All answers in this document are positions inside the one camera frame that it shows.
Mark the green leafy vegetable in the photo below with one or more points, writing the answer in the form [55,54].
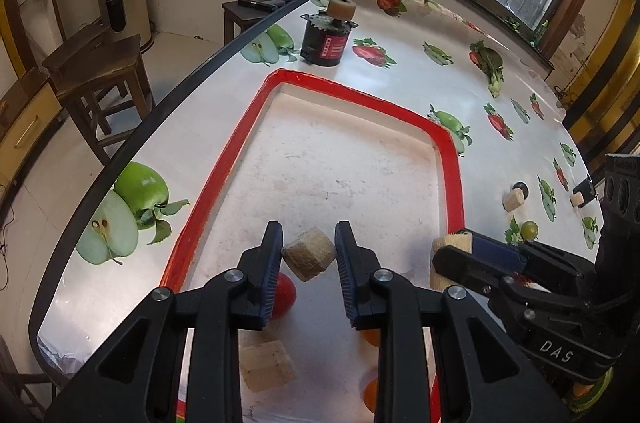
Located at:
[492,63]

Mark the orange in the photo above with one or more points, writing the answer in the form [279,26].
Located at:
[372,337]
[371,395]

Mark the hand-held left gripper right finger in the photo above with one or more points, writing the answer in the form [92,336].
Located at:
[347,273]

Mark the long cork block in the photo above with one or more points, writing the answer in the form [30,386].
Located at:
[452,241]

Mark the dark purple plum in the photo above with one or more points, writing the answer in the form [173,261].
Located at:
[522,188]

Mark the black motor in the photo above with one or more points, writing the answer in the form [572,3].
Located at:
[589,189]

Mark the red labelled motor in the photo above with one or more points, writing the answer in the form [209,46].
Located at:
[322,48]

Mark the green grape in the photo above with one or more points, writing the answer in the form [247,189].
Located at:
[530,229]

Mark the wooden stool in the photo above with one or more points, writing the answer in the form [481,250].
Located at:
[95,58]
[10,373]

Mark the small dark wooden table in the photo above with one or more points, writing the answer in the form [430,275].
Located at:
[235,12]

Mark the wooden shelf cabinet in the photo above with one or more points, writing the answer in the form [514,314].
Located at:
[25,128]

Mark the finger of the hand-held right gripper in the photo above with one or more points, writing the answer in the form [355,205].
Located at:
[475,268]
[495,253]

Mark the red rimmed white tray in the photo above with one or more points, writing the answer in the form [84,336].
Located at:
[340,163]

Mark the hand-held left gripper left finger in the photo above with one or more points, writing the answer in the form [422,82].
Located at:
[272,273]

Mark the black flat device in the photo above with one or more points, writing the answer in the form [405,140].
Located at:
[262,2]

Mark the red tomato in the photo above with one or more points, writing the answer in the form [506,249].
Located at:
[285,298]

